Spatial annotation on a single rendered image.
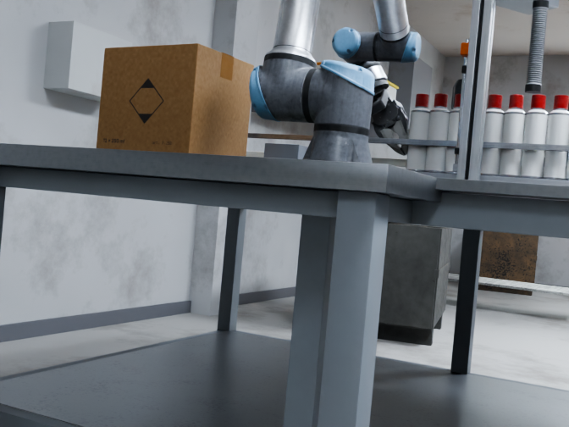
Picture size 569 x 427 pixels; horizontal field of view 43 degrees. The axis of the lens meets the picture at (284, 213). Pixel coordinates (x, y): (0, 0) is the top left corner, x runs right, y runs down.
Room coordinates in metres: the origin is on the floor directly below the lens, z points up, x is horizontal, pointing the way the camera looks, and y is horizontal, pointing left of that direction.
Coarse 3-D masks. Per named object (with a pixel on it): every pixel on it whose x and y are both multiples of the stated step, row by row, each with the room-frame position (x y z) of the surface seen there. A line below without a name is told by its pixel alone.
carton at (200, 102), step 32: (128, 64) 1.78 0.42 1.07; (160, 64) 1.73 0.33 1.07; (192, 64) 1.68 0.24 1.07; (224, 64) 1.77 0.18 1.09; (128, 96) 1.78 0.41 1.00; (160, 96) 1.72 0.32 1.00; (192, 96) 1.67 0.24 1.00; (224, 96) 1.78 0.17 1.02; (128, 128) 1.77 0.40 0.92; (160, 128) 1.72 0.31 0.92; (192, 128) 1.68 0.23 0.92; (224, 128) 1.79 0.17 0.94
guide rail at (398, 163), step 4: (248, 152) 2.15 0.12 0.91; (252, 152) 2.15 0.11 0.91; (256, 152) 2.14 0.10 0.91; (260, 152) 2.13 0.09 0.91; (248, 156) 2.15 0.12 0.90; (252, 156) 2.14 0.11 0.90; (256, 156) 2.14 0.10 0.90; (260, 156) 2.13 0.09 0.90; (372, 160) 1.98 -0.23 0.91; (376, 160) 1.97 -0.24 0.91; (380, 160) 1.97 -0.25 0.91; (384, 160) 1.96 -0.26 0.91; (388, 160) 1.96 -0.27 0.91; (392, 160) 1.95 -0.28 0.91; (396, 160) 1.95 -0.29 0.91; (400, 160) 1.94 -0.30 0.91; (404, 160) 1.94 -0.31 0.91; (392, 164) 1.95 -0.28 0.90; (396, 164) 1.95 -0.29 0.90; (400, 164) 1.94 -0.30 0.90; (404, 164) 1.94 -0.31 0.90
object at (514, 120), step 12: (516, 96) 1.77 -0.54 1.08; (516, 108) 1.77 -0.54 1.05; (504, 120) 1.78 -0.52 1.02; (516, 120) 1.76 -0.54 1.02; (504, 132) 1.78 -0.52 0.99; (516, 132) 1.76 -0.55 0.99; (504, 156) 1.77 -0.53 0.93; (516, 156) 1.76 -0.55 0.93; (504, 168) 1.77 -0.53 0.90; (516, 168) 1.76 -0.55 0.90
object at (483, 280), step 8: (456, 280) 6.42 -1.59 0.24; (480, 280) 6.48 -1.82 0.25; (488, 280) 6.56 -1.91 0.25; (496, 280) 6.65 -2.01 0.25; (504, 280) 6.73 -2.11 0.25; (512, 280) 6.83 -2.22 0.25; (512, 288) 6.20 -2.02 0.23; (520, 288) 6.17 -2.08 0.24; (528, 288) 6.14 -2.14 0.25; (536, 288) 6.19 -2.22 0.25; (544, 288) 6.27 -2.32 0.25; (552, 288) 6.34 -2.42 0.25; (560, 288) 6.42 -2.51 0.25; (568, 288) 6.51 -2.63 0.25
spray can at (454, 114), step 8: (456, 96) 1.84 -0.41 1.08; (456, 104) 1.83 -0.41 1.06; (456, 112) 1.82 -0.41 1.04; (456, 120) 1.82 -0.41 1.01; (456, 128) 1.82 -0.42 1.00; (448, 136) 1.84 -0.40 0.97; (456, 136) 1.82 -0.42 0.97; (448, 152) 1.83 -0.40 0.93; (448, 160) 1.83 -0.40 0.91; (448, 168) 1.83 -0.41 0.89
